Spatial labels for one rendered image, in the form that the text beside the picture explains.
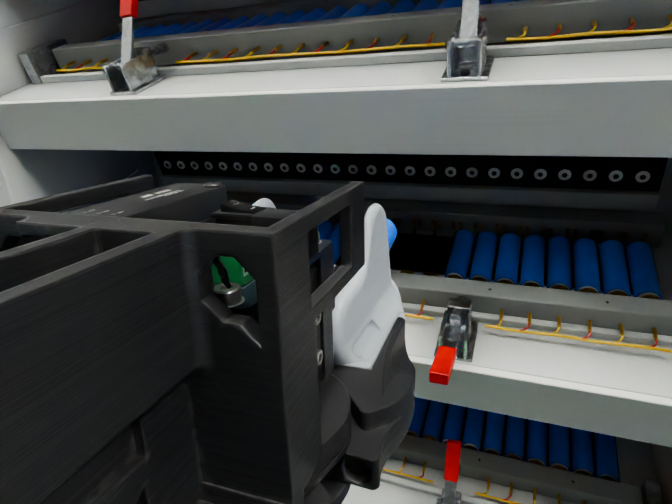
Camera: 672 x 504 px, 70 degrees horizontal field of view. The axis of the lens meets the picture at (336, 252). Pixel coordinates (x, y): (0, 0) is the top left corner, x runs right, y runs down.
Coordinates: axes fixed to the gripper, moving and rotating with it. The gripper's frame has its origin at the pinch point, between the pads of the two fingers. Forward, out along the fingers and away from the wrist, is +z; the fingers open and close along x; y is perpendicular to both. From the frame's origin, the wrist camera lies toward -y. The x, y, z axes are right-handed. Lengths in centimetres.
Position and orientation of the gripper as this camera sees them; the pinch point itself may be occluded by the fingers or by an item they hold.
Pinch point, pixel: (347, 295)
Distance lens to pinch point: 23.6
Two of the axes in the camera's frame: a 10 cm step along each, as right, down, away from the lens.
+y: -0.3, -9.5, -3.1
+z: 3.4, -3.0, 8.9
